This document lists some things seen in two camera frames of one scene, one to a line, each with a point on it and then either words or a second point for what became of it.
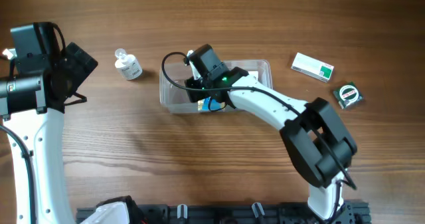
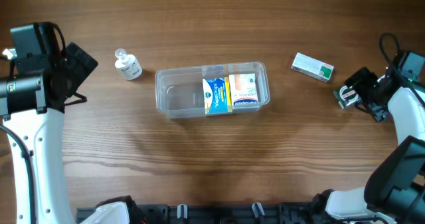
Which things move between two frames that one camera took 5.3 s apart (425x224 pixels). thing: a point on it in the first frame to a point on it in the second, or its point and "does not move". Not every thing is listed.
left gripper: [81, 62] does not move
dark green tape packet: [348, 95] does not move
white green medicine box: [313, 67] does not move
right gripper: [193, 89] to [362, 93]
